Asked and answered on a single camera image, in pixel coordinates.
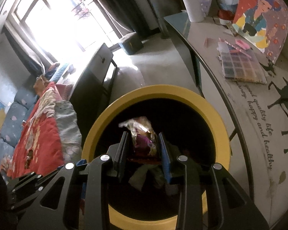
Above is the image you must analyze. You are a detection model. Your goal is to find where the dark right curtain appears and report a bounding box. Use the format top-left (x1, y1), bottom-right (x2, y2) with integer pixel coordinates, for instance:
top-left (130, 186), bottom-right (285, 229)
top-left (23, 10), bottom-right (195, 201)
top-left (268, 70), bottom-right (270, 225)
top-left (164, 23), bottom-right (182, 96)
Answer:
top-left (86, 0), bottom-right (178, 40)

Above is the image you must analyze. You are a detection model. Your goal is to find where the round table mirror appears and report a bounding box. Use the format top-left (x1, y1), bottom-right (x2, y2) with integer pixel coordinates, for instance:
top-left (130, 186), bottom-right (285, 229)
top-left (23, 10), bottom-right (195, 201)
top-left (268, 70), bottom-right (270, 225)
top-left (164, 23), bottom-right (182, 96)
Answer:
top-left (216, 0), bottom-right (239, 26)

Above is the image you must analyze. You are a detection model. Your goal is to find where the blue floral sofa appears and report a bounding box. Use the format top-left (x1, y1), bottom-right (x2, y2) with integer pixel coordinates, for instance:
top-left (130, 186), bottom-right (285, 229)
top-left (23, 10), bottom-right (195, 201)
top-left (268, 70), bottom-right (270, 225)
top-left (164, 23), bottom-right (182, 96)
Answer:
top-left (0, 64), bottom-right (67, 179)

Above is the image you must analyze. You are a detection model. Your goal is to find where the purple snack wrapper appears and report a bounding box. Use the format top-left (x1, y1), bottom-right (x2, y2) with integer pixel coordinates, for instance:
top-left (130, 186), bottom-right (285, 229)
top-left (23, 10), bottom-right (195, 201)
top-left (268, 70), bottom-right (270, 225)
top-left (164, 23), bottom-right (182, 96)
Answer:
top-left (118, 116), bottom-right (157, 157)

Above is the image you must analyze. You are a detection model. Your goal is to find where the red floral blanket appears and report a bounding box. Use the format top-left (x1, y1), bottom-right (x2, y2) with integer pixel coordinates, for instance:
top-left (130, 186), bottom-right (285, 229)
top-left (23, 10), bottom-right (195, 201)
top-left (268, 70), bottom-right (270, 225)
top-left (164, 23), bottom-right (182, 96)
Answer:
top-left (7, 82), bottom-right (82, 179)

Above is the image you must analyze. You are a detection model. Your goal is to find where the yellow rimmed black trash bin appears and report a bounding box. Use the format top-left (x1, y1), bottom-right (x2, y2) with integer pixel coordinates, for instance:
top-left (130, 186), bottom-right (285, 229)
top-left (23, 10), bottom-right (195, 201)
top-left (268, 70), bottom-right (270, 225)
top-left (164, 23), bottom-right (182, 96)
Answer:
top-left (81, 84), bottom-right (232, 230)

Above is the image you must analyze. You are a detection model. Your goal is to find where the blue storage stool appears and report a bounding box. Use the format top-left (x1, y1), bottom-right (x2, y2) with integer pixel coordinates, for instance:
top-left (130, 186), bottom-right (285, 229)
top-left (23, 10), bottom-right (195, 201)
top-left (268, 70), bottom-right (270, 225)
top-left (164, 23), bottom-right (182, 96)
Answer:
top-left (118, 32), bottom-right (143, 56)

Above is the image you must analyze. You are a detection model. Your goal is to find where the dark left curtain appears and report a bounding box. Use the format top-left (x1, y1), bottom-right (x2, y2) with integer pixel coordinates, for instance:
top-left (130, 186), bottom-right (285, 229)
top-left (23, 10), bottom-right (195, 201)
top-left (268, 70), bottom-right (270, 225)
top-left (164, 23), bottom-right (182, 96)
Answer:
top-left (2, 26), bottom-right (46, 77)

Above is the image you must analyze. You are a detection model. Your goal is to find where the wooden coffee table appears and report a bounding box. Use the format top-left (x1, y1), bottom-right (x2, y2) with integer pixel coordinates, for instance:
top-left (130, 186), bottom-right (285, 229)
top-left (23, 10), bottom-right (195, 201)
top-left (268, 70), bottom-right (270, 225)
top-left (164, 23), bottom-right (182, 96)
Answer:
top-left (60, 43), bottom-right (118, 138)

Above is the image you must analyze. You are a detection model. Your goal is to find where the white paper towel roll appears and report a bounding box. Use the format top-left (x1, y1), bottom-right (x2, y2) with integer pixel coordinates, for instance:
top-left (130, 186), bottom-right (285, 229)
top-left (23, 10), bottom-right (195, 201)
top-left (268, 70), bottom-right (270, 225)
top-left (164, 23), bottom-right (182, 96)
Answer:
top-left (183, 0), bottom-right (204, 23)

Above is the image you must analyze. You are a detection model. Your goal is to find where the girl portrait painting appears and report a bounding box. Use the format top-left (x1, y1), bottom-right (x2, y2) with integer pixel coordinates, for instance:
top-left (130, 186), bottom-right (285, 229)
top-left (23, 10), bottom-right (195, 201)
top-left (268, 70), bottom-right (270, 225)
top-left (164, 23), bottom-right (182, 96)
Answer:
top-left (233, 0), bottom-right (288, 63)

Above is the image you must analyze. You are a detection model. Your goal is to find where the brown paper bag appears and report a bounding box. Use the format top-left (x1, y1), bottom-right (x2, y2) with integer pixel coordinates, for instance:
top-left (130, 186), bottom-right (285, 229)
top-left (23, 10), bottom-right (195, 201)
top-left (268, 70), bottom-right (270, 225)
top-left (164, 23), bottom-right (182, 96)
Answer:
top-left (33, 75), bottom-right (50, 97)

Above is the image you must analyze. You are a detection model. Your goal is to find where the bead organizer box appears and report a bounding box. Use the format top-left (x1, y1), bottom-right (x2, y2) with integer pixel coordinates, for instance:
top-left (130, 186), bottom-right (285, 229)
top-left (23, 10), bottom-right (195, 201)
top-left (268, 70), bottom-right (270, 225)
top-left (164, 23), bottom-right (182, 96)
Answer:
top-left (217, 42), bottom-right (267, 84)

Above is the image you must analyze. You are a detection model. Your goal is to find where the dark curtain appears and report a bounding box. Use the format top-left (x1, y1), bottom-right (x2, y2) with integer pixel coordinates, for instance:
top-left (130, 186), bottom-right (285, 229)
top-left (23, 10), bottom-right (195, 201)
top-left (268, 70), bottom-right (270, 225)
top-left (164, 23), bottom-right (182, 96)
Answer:
top-left (86, 0), bottom-right (178, 40)
top-left (2, 26), bottom-right (46, 77)

